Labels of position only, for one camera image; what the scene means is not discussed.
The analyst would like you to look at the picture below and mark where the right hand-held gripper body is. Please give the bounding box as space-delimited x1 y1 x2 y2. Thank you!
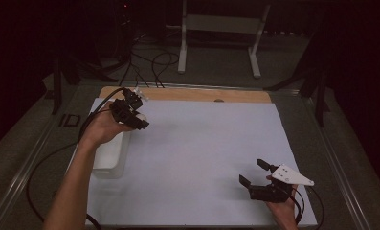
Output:
248 163 315 204

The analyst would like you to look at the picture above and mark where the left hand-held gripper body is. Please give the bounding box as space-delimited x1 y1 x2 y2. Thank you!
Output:
109 85 149 121

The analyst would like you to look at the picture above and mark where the white plastic bin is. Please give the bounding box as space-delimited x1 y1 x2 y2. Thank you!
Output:
91 99 133 180

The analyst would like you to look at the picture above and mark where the person's right hand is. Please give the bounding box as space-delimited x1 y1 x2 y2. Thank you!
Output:
265 174 302 230

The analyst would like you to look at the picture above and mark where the person's left hand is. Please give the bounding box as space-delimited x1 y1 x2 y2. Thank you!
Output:
78 101 138 150

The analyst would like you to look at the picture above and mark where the wooden table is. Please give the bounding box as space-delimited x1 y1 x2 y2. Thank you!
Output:
99 85 273 104

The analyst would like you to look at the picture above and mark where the white table mat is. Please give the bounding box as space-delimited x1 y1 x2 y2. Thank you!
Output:
85 97 319 228

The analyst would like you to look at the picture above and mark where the black tripod stand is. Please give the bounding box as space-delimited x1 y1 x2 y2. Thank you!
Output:
52 56 119 115
263 32 332 128

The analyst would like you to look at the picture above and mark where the white metal stand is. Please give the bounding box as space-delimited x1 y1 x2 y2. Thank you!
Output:
177 0 272 80

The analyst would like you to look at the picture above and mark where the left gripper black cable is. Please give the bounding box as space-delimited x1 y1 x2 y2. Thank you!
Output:
26 86 128 230

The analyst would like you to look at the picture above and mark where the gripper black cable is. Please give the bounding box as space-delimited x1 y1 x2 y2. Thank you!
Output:
26 86 128 230
287 185 324 229

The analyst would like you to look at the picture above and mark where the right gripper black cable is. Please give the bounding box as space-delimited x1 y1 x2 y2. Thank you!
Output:
287 185 324 229

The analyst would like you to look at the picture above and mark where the black floor cable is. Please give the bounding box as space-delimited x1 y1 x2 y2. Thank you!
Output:
150 51 181 89
119 32 151 88

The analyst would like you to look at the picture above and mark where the metal floor rail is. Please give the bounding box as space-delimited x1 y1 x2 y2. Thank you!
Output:
0 83 83 230
301 92 370 230

